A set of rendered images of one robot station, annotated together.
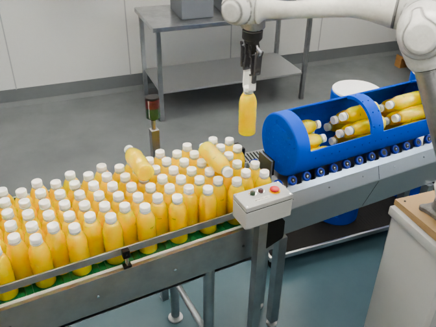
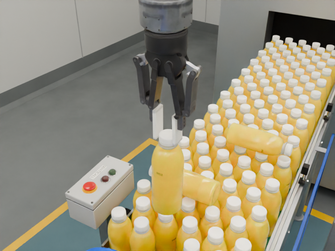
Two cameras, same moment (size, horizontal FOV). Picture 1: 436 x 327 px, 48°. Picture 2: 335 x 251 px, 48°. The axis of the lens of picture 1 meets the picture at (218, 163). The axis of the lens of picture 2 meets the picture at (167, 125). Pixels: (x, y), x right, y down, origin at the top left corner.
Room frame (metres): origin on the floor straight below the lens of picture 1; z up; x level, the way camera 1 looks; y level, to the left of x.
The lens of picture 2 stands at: (2.28, -0.45, 1.84)
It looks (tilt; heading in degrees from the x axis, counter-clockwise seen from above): 34 degrees down; 147
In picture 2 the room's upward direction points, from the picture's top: straight up
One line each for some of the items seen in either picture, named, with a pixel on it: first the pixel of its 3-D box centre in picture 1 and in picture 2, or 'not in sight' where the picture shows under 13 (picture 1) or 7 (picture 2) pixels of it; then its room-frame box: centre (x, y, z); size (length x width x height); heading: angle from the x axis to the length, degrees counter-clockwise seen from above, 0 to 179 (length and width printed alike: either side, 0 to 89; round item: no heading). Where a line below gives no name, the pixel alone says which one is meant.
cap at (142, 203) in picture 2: (245, 172); (142, 203); (1.63, -0.11, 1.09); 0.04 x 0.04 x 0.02
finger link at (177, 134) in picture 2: (246, 78); (177, 127); (1.78, -0.10, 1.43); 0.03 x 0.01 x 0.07; 117
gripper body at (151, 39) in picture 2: (252, 41); (166, 51); (1.76, -0.12, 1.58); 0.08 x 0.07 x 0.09; 27
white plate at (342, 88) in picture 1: (357, 89); not in sight; (2.60, -0.79, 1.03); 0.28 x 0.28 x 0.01
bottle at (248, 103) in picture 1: (247, 111); (167, 175); (1.76, -0.11, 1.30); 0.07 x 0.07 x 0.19
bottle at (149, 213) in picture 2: (244, 193); (144, 228); (1.63, -0.11, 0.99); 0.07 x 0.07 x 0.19
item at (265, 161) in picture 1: (266, 167); not in sight; (1.83, -0.21, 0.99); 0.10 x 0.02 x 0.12; 28
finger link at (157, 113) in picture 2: (252, 82); (157, 121); (1.74, -0.13, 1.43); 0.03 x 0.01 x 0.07; 117
